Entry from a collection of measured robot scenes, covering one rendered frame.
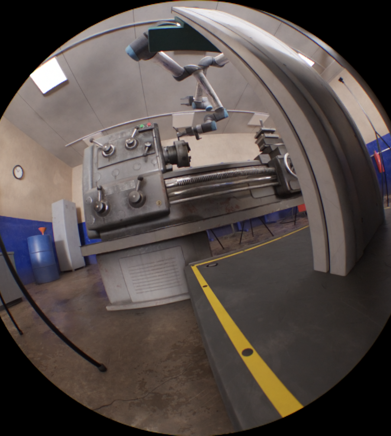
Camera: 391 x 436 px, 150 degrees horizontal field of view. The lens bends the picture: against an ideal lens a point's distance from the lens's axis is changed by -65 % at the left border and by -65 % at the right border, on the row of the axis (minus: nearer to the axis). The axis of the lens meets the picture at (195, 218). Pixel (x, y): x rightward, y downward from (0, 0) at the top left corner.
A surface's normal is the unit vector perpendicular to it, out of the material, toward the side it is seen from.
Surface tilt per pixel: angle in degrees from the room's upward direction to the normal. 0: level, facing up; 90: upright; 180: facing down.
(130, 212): 90
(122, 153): 90
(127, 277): 90
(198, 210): 90
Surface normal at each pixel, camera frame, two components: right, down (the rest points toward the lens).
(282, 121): -0.96, 0.22
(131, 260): 0.13, -0.10
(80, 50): 0.23, 0.97
